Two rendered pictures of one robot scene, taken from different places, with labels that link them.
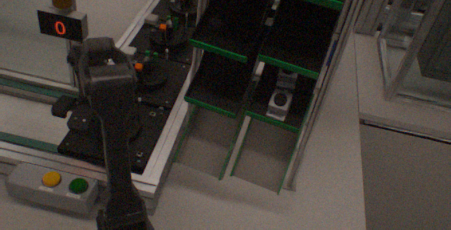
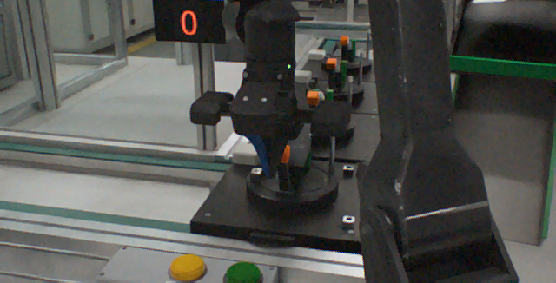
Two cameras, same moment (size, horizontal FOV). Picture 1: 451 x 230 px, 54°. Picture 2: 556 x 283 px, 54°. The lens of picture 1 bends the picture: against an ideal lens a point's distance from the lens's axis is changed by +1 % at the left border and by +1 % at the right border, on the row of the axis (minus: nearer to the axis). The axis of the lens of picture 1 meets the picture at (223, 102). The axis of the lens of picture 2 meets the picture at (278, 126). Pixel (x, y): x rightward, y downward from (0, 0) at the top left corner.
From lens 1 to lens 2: 0.57 m
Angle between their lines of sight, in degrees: 20
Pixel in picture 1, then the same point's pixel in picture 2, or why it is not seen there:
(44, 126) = (158, 208)
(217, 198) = not seen: outside the picture
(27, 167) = (137, 254)
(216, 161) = (517, 209)
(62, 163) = (201, 247)
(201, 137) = not seen: hidden behind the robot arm
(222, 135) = (516, 158)
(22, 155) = (126, 238)
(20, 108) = (115, 188)
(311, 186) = not seen: outside the picture
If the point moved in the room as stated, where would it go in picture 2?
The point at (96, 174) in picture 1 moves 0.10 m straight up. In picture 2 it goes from (274, 258) to (274, 187)
